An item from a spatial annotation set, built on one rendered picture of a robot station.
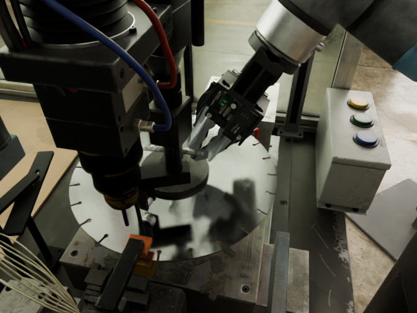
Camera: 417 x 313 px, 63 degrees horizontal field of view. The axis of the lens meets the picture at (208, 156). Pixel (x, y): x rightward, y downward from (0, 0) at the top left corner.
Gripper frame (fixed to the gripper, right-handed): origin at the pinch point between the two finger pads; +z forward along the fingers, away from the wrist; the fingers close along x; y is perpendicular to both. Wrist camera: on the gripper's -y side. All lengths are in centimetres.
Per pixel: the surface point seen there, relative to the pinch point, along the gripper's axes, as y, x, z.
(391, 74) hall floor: -267, 100, -6
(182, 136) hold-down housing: 12.1, -3.0, -7.8
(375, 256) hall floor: -82, 95, 42
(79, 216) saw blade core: 13.4, -8.5, 12.3
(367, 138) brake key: -22.9, 26.6, -11.6
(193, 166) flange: 0.7, 0.8, 2.6
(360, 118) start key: -30.1, 25.2, -12.5
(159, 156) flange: -0.3, -4.8, 5.6
